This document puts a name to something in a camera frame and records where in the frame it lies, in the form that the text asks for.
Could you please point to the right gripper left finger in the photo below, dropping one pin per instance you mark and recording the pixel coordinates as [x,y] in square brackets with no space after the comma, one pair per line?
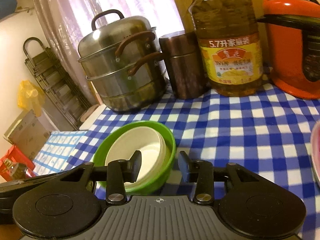
[118,173]

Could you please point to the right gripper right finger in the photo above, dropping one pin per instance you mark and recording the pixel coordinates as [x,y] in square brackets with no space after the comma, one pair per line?
[199,172]

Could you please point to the green plastic bowl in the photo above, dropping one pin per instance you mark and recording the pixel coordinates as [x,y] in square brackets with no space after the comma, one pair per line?
[161,177]

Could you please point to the cream plastic bowl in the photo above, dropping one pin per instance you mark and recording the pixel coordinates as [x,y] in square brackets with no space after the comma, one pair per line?
[152,147]

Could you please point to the light blue patterned cloth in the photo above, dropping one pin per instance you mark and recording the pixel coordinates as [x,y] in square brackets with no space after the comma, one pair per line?
[53,156]

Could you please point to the red label sauce bottle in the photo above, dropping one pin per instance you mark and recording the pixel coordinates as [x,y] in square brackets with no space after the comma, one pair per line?
[18,170]

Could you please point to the white wooden chair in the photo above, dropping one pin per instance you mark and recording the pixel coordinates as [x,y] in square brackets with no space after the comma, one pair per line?
[89,117]

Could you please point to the red box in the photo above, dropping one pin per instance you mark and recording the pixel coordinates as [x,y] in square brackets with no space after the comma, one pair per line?
[15,155]

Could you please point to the cardboard box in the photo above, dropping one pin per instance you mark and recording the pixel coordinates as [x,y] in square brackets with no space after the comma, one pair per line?
[28,134]

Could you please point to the blue white checkered tablecloth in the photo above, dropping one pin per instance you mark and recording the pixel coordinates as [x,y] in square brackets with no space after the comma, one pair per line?
[267,133]

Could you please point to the dark folding rack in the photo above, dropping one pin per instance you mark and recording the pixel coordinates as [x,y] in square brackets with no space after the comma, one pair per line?
[56,83]

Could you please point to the yellow plastic bag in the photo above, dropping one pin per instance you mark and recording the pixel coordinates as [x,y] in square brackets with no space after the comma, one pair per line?
[30,97]

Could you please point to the stainless steel steamer pot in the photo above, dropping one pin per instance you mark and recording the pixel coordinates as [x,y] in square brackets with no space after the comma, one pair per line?
[122,59]

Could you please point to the white ceramic plate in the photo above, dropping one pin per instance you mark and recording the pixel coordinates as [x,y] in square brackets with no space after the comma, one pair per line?
[315,163]

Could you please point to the brown metal canister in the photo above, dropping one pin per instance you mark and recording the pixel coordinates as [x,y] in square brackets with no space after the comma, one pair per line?
[184,64]

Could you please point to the large cooking oil bottle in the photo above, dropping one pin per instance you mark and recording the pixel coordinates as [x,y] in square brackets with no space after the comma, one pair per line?
[228,37]

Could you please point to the pink sheer curtain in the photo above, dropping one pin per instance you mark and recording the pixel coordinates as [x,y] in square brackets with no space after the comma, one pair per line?
[66,22]

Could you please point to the red electric pressure cooker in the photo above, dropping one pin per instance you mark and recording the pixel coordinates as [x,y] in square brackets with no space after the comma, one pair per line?
[292,28]

